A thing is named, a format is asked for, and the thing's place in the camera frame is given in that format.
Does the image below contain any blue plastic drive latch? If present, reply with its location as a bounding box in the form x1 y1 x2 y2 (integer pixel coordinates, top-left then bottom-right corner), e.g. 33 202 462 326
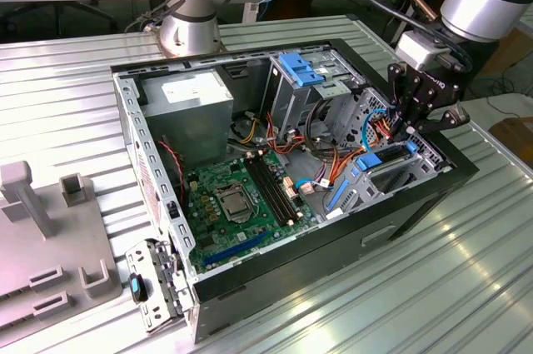
279 52 326 87

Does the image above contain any silver CPU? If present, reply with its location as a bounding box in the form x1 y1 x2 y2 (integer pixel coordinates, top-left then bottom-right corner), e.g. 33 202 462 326
222 193 250 218

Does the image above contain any black RAM slot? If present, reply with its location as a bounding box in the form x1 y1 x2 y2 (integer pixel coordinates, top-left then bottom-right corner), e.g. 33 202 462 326
255 152 300 222
244 156 290 227
249 155 295 225
260 151 305 220

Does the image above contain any purple and white wire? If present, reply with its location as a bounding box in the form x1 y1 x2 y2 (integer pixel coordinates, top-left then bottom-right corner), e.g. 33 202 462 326
311 164 334 188

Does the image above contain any grey metal drive cage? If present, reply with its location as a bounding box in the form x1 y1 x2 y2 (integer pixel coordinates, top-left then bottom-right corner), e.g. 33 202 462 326
262 48 367 145

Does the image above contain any grey parts rack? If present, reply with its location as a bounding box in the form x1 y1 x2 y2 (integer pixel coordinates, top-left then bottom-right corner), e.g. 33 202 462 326
0 160 124 330

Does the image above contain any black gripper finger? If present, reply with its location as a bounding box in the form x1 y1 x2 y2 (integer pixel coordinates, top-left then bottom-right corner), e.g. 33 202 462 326
409 106 472 137
386 61 418 142

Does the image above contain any blue expansion slot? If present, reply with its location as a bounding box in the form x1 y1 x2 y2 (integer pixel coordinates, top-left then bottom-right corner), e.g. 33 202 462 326
202 232 271 267

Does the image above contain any grey power supply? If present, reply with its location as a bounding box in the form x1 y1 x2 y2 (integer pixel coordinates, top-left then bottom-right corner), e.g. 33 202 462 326
139 68 235 170

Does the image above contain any red and orange wire bundle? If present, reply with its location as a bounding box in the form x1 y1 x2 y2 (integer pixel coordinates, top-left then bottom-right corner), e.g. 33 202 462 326
264 112 311 157

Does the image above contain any yellow and black wire bundle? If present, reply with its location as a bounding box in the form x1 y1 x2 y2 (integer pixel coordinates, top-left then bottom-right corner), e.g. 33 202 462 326
231 108 257 145

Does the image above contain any orange flat wire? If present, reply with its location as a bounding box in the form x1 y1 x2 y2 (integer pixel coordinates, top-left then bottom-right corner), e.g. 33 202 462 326
331 140 361 195

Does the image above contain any large brown cardboard box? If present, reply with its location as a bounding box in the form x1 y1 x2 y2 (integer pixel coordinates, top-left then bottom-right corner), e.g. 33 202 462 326
495 28 533 74

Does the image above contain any multicolour power wire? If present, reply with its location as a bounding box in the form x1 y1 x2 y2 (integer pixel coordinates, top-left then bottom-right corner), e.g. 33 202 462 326
372 114 396 139

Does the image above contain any red twisted fan wire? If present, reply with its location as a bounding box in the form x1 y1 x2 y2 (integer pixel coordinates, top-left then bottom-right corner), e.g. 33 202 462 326
157 140 187 205

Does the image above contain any silver card retention bracket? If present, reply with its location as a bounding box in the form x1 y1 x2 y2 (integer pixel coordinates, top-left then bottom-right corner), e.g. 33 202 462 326
124 237 197 335

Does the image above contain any green motherboard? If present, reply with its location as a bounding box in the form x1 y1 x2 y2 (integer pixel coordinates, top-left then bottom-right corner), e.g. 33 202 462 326
182 149 321 276

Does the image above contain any small brown cardboard box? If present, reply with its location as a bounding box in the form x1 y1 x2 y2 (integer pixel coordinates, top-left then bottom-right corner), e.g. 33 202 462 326
489 116 533 163

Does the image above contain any grey metal disk bay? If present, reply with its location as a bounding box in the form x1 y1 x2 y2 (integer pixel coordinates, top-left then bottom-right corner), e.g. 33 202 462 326
322 137 453 222

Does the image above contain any black PC case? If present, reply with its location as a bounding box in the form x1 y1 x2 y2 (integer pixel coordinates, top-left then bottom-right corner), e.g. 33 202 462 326
110 38 480 345

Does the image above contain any square brown base plate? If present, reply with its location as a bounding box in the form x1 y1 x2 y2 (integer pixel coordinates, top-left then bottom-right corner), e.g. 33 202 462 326
150 25 228 59

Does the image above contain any black and blue bracket latch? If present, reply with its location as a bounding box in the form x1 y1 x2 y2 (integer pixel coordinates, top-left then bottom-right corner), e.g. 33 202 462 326
127 272 148 303

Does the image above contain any CPU socket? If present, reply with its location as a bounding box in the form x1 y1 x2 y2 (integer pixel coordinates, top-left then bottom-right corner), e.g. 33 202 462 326
212 182 256 225

